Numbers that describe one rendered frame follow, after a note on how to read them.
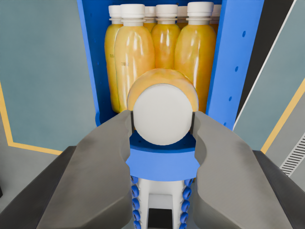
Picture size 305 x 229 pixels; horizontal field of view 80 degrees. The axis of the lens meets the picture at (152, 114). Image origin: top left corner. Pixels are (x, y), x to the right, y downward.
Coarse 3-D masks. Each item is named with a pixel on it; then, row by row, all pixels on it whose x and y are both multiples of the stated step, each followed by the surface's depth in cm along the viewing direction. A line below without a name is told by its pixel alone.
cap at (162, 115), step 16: (144, 96) 11; (160, 96) 11; (176, 96) 11; (144, 112) 12; (160, 112) 12; (176, 112) 12; (144, 128) 12; (160, 128) 12; (176, 128) 12; (160, 144) 12
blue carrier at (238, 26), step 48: (96, 0) 34; (144, 0) 41; (192, 0) 40; (240, 0) 20; (96, 48) 36; (240, 48) 23; (96, 96) 36; (240, 96) 30; (144, 144) 38; (192, 144) 38
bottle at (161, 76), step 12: (156, 72) 16; (168, 72) 16; (180, 72) 18; (144, 84) 15; (156, 84) 13; (168, 84) 13; (180, 84) 15; (192, 84) 17; (132, 96) 15; (192, 96) 15; (132, 108) 15; (192, 108) 15
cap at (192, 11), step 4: (188, 4) 28; (192, 4) 27; (196, 4) 27; (200, 4) 26; (204, 4) 26; (208, 4) 26; (212, 4) 27; (188, 8) 28; (192, 8) 27; (196, 8) 27; (200, 8) 27; (204, 8) 27; (208, 8) 27; (212, 8) 27; (188, 12) 28; (192, 12) 28; (196, 12) 27; (200, 12) 27; (204, 12) 27; (208, 12) 27
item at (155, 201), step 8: (152, 200) 74; (160, 200) 74; (168, 200) 74; (152, 208) 70; (160, 208) 71; (168, 208) 71; (152, 216) 67; (160, 216) 67; (168, 216) 67; (152, 224) 64; (160, 224) 64; (168, 224) 64
